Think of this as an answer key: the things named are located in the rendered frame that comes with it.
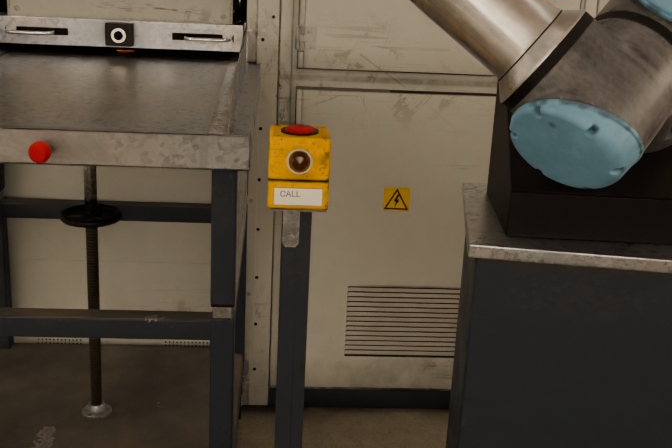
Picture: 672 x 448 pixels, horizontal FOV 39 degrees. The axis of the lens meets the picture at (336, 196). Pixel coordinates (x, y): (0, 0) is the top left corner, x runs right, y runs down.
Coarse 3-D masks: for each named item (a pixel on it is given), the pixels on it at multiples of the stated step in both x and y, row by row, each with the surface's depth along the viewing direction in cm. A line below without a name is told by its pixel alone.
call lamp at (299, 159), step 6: (294, 150) 122; (300, 150) 122; (306, 150) 122; (288, 156) 122; (294, 156) 122; (300, 156) 121; (306, 156) 122; (288, 162) 123; (294, 162) 121; (300, 162) 121; (306, 162) 122; (312, 162) 123; (294, 168) 122; (300, 168) 122; (306, 168) 122
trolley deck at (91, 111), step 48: (0, 96) 164; (48, 96) 166; (96, 96) 168; (144, 96) 170; (192, 96) 172; (0, 144) 143; (96, 144) 144; (144, 144) 144; (192, 144) 145; (240, 144) 145
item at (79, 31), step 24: (0, 24) 207; (24, 24) 208; (48, 24) 208; (72, 24) 208; (96, 24) 208; (144, 24) 209; (168, 24) 209; (192, 24) 210; (216, 24) 210; (240, 24) 212; (144, 48) 211; (168, 48) 211; (192, 48) 211; (216, 48) 211; (240, 48) 212
